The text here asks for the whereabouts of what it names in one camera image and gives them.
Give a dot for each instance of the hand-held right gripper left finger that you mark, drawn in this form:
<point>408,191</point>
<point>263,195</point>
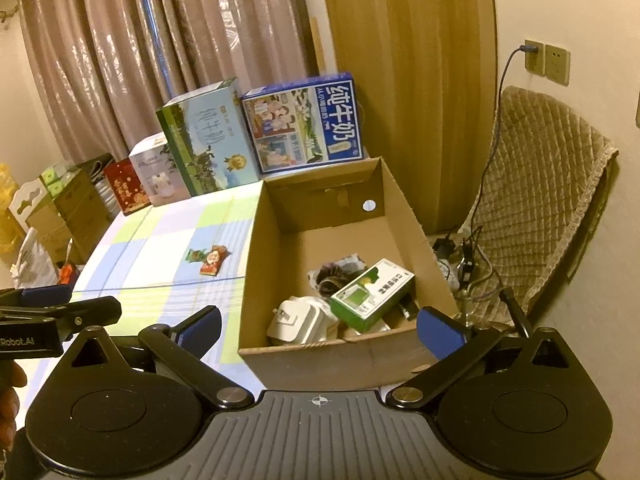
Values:
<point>197,331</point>

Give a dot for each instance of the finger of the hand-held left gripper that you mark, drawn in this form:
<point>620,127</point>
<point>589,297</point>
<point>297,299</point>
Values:
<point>95,312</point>
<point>45,293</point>

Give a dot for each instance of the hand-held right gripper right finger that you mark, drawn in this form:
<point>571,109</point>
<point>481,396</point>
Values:
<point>439,332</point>

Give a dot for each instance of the green and white carton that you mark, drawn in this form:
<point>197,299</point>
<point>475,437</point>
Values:
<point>370,295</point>

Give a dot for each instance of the white charger plug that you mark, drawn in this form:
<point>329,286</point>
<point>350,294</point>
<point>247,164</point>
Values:
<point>300,325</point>

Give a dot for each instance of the cardboard box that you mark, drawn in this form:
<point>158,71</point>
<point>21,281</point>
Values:
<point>310,365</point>

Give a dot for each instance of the brown hair scrunchie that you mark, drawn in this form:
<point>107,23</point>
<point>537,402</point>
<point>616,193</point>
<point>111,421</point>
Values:
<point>327,280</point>

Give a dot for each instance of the person's left hand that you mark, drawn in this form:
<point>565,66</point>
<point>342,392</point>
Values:
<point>10,400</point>

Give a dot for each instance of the white plastic bag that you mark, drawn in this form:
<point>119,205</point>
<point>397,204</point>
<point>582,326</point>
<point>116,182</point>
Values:
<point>35,262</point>

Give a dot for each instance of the checkered tablecloth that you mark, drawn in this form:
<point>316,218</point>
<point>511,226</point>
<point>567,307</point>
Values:
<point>150,280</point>

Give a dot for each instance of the red snack packet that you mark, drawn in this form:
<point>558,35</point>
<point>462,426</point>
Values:
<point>212,261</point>

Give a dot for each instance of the green snack packet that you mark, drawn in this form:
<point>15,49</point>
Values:
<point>194,256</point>

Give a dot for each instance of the black rod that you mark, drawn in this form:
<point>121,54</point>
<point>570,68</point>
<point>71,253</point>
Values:
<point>516,310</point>

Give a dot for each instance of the black power adapter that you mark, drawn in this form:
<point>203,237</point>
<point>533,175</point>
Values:
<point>444,248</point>

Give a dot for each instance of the brown storage carton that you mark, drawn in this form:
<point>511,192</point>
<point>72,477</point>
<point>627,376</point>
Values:
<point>82,215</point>

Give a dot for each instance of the yellow plastic bag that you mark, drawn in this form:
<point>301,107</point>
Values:
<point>9,210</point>

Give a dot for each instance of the white and green cartons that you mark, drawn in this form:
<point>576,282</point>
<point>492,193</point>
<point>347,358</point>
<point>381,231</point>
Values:
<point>55,177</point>

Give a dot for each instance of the red gift box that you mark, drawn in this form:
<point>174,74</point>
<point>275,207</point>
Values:
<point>127,190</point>

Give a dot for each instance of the striped paper bag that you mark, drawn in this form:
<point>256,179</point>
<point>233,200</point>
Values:
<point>97,175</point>

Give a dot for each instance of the white box with plant print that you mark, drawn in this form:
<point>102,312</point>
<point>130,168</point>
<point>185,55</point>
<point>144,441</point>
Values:
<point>155,175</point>

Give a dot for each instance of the quilted chair cover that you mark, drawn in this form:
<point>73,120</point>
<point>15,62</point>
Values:
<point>540,185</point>

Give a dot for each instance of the green milk carton box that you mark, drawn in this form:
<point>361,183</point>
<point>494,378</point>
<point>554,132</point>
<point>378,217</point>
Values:
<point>210,145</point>

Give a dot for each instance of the blue milk carton box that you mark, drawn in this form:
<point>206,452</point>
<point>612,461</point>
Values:
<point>305,125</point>

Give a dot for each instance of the golden curtain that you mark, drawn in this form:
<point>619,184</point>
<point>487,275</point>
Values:
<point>410,60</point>

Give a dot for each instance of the beige patterned curtain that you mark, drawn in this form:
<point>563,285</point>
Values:
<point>150,35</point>

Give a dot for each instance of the wall socket with plug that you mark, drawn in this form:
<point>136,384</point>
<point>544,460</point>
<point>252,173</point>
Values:
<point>534,57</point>

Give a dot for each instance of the plain wall socket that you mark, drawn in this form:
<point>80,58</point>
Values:
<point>557,65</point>

